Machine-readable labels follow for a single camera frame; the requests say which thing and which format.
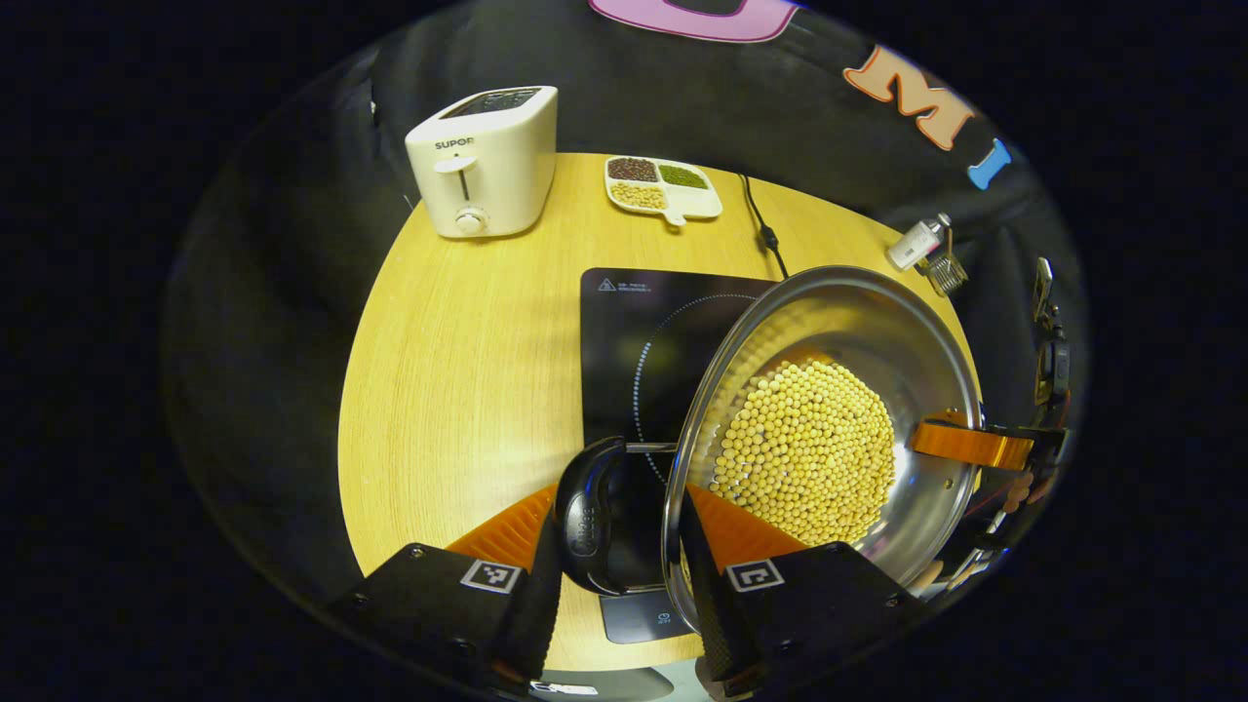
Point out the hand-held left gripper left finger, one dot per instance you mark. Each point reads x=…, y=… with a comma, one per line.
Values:
x=531, y=614

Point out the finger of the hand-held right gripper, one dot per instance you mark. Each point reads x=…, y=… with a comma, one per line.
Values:
x=970, y=446

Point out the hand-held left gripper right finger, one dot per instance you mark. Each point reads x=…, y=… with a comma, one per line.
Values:
x=712, y=604

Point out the stainless steel pot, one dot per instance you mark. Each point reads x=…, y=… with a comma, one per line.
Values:
x=877, y=317

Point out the black induction cooktop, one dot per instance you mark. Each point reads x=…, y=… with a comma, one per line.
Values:
x=624, y=351

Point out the pile of yellow soybeans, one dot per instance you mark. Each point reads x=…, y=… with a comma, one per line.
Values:
x=809, y=453

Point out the clear plastic bottle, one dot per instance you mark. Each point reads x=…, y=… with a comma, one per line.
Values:
x=915, y=244

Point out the white divided dish of beans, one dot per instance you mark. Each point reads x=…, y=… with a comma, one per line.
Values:
x=692, y=200

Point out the black backdrop cloth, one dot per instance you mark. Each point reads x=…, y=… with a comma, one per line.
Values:
x=292, y=244

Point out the white toaster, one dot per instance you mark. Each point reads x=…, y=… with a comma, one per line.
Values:
x=483, y=166

